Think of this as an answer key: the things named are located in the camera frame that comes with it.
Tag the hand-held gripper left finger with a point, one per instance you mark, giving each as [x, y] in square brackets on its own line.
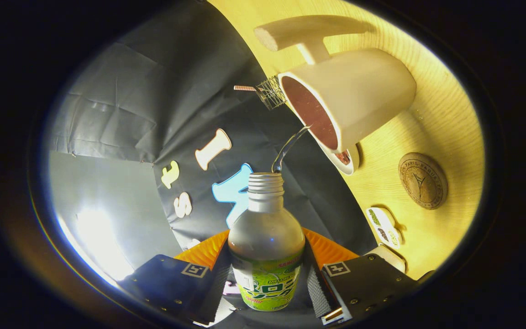
[215, 285]

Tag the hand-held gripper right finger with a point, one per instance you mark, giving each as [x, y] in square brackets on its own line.
[318, 288]

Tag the silver juice bottle green label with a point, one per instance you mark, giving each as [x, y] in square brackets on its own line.
[265, 237]

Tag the round brown coaster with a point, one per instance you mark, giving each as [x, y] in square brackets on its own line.
[423, 181]

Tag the clear juice stream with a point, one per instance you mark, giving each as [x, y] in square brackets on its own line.
[286, 148]

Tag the white divided dish with beans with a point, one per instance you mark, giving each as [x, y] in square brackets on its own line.
[384, 227]

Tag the white oval plate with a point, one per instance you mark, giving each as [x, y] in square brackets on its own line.
[353, 164]

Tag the brown meat piece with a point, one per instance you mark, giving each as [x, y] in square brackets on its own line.
[344, 157]

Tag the pink straw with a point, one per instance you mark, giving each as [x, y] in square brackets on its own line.
[244, 87]

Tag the wooden table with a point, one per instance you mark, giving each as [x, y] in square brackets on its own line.
[450, 114]

